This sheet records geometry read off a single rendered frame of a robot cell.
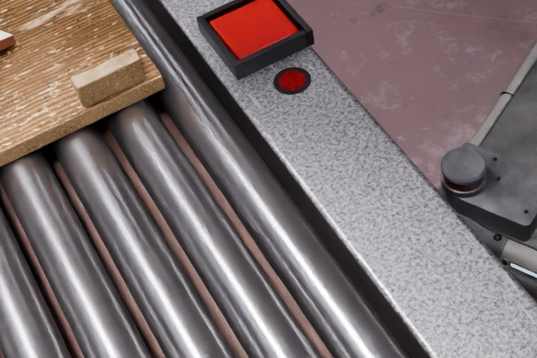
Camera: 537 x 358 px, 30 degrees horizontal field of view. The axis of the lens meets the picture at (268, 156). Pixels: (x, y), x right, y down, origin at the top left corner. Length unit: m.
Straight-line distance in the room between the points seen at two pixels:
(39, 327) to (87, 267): 0.06
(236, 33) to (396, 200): 0.22
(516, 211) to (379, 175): 0.79
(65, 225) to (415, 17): 1.55
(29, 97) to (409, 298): 0.36
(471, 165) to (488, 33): 0.71
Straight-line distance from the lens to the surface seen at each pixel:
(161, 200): 0.79
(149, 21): 0.92
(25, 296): 0.76
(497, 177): 1.57
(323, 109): 0.82
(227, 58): 0.85
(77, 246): 0.77
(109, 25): 0.90
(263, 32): 0.87
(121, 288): 0.79
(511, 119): 1.71
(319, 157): 0.78
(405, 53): 2.16
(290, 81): 0.84
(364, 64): 2.15
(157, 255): 0.75
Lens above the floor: 1.51
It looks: 49 degrees down
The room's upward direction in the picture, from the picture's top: 11 degrees counter-clockwise
